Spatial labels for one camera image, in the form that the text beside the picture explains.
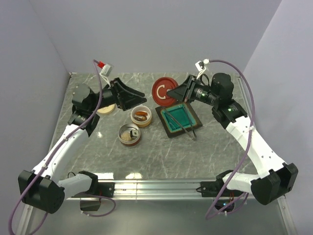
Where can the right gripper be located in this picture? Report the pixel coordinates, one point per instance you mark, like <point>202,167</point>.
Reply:
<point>179,92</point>

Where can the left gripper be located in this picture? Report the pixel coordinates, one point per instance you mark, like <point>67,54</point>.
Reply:
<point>126,103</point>

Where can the red round lid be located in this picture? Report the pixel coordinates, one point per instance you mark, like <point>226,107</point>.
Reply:
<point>160,89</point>

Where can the orange food piece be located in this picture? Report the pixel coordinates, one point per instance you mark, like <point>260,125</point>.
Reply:
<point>141,113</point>

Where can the cream round lid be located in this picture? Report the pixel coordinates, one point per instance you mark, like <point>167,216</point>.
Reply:
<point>106,110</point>

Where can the brown food piece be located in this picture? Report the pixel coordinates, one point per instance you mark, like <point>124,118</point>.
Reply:
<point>140,118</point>

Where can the sushi roll piece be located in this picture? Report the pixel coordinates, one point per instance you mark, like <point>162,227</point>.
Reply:
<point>134,133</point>

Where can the beige round bun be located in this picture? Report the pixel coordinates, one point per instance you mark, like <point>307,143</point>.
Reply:
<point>125,136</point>

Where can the metal tongs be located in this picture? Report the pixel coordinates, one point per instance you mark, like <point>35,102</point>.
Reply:
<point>194,137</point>

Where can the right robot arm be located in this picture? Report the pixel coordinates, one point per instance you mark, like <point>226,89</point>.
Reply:
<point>274,176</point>

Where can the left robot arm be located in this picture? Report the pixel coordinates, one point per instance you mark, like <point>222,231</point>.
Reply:
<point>42,187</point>

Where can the cream white bowl container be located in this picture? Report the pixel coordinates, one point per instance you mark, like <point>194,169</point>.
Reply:
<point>149,116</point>

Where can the black teal square tray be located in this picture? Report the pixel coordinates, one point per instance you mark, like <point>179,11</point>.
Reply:
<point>176,110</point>

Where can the red steel bowl container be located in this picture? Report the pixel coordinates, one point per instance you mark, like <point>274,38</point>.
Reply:
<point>127,128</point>

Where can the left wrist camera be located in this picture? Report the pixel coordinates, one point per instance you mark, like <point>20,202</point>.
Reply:
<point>105,72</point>

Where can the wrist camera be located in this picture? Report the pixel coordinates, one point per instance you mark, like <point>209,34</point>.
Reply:
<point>202,66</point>
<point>105,72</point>

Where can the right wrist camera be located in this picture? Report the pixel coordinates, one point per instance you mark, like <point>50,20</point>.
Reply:
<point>202,66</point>

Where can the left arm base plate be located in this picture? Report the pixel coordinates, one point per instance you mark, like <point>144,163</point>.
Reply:
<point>101,189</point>

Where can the aluminium mounting rail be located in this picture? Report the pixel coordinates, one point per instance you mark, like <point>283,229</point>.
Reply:
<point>124,190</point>

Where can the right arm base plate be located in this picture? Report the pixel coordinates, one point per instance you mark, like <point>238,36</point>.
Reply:
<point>212,189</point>

